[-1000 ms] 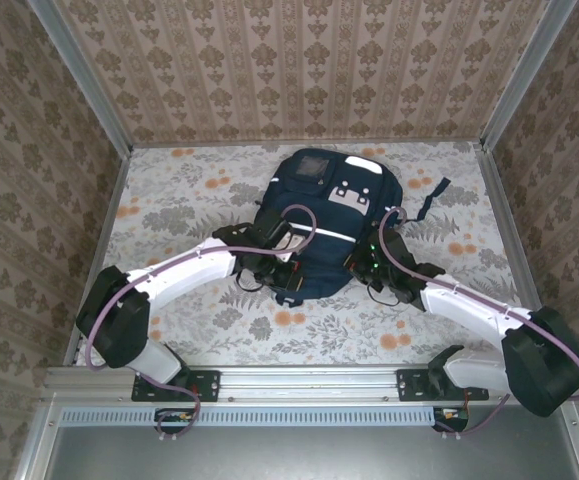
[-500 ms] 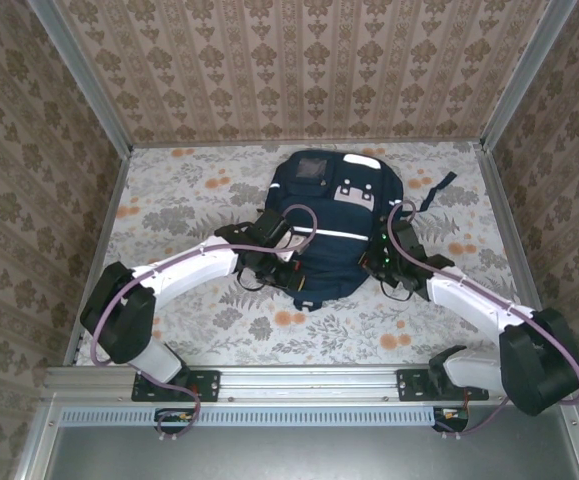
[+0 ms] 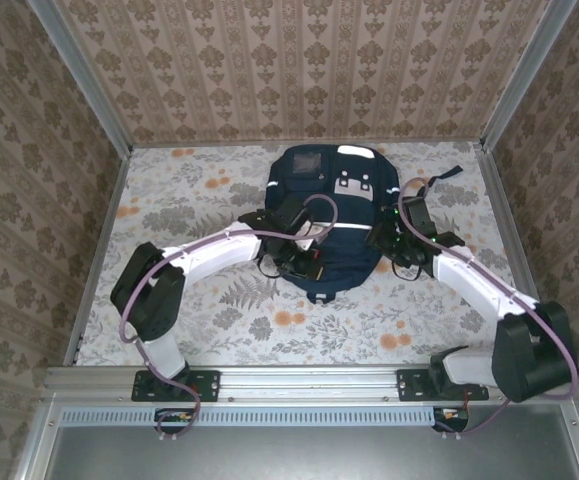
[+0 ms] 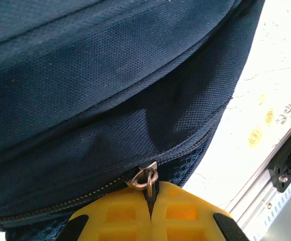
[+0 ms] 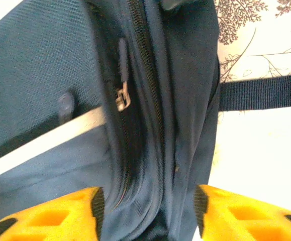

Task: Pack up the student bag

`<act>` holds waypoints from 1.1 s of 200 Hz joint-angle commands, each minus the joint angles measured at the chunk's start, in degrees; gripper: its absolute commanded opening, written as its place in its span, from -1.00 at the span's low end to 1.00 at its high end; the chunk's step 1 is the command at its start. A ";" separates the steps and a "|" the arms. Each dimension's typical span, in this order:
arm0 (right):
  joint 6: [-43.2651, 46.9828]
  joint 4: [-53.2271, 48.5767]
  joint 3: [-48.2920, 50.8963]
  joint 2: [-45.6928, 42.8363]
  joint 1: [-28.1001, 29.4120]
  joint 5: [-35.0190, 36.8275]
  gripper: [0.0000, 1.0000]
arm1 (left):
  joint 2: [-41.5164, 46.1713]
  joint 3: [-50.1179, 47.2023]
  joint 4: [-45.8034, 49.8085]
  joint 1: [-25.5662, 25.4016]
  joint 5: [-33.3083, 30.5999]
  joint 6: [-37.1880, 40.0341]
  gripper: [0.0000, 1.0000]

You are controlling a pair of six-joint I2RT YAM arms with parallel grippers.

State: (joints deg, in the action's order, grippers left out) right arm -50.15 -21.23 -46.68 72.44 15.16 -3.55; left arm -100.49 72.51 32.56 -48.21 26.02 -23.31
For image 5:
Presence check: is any navy blue backpack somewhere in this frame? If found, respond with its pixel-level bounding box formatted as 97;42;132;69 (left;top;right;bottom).
0;0;291;241

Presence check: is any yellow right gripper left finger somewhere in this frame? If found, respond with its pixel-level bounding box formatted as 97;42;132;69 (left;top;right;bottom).
0;186;106;241

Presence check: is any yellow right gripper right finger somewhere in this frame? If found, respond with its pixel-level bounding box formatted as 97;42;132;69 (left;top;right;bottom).
193;184;291;241

